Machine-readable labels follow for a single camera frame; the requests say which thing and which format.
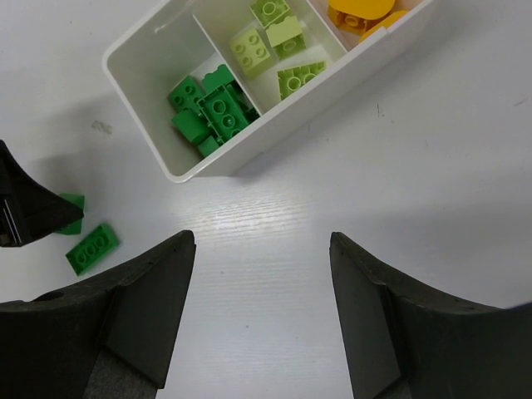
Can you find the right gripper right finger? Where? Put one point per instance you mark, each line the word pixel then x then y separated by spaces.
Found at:
pixel 400 332

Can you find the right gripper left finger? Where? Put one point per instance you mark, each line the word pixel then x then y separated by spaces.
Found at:
pixel 109 336

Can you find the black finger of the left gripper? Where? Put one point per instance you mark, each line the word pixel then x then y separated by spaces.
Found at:
pixel 29 211

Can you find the dark green square lego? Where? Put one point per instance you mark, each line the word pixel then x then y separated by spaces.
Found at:
pixel 73 226

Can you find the dark green curved lego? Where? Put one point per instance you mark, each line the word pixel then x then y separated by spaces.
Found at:
pixel 191 126

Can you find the small dark green lego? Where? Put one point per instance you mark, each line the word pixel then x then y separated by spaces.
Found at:
pixel 186 95

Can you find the light green lego brick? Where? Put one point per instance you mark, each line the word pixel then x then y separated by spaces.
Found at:
pixel 286 37
pixel 292 79
pixel 251 53
pixel 268 12

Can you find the orange small lego brick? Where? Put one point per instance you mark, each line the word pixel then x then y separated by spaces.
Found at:
pixel 386 22

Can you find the yellow flower printed lego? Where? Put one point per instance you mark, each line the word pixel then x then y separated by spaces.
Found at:
pixel 358 16

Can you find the tall green number lego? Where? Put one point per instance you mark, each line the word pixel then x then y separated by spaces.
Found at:
pixel 221 77

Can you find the white divided plastic bin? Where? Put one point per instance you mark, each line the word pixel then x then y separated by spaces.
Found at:
pixel 191 38

